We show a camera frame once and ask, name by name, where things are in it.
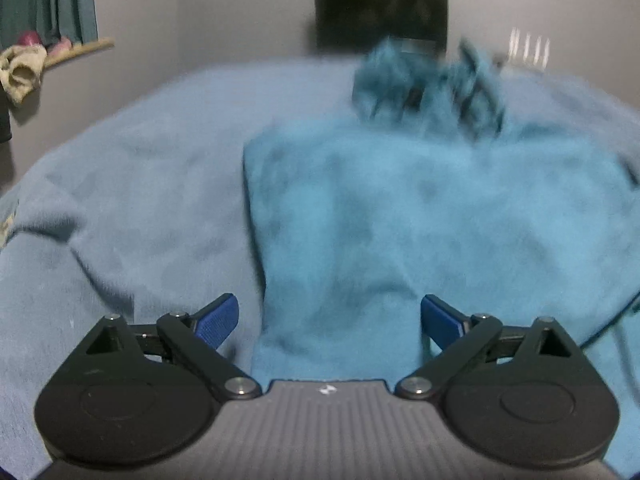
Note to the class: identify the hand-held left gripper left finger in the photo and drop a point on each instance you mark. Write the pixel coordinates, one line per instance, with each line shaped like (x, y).
(220, 316)

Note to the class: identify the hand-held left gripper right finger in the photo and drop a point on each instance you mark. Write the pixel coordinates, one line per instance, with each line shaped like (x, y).
(440, 319)

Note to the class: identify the teal garment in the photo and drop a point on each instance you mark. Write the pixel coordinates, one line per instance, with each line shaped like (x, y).
(395, 220)

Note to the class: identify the light blue blanket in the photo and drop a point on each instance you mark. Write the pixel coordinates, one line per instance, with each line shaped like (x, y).
(150, 185)

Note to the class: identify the wooden window sill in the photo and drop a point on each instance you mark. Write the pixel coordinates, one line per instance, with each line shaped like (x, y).
(80, 51)

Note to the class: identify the black screen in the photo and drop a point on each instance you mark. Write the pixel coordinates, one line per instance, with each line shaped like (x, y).
(381, 12)

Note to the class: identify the beige crumpled cloth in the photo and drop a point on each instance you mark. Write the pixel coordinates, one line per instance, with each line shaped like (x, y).
(21, 71)

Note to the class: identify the pink object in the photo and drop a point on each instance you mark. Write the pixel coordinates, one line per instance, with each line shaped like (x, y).
(30, 38)

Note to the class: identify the teal curtain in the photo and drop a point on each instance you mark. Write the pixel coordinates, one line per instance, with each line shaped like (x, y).
(47, 0)

